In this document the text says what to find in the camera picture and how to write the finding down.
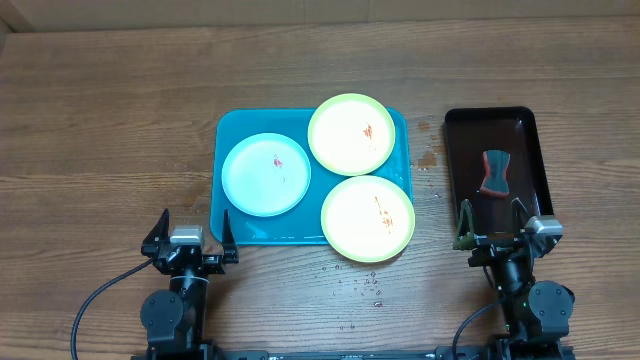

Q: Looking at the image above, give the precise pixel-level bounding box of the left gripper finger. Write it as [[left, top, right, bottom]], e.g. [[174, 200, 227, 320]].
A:
[[221, 209, 238, 255], [142, 208, 170, 245]]

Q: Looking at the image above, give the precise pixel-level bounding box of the yellow-green plate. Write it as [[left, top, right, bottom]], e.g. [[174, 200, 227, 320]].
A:
[[320, 175, 415, 263], [307, 93, 396, 176]]

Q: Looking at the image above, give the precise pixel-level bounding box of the orange and grey sponge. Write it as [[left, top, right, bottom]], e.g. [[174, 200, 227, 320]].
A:
[[479, 149, 511, 198]]

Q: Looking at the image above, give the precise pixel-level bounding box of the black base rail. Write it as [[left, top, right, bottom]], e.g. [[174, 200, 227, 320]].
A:
[[131, 345, 576, 360]]

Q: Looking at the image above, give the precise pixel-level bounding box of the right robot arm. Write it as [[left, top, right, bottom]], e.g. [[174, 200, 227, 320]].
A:
[[450, 198, 575, 359]]

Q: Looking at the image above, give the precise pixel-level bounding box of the light blue plate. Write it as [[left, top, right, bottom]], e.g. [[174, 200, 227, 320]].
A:
[[221, 133, 311, 217]]

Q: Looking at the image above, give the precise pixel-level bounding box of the black rectangular tray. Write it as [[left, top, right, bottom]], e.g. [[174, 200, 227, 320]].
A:
[[444, 106, 554, 235]]

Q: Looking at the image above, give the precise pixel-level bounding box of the teal plastic tray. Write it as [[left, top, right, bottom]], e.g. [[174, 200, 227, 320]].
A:
[[209, 107, 415, 247]]

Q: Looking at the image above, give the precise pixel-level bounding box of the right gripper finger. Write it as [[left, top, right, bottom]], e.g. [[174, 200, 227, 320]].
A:
[[452, 199, 475, 250], [511, 197, 532, 235]]

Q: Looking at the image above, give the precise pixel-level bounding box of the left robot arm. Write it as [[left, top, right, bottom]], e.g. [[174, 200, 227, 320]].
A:
[[140, 210, 239, 360]]

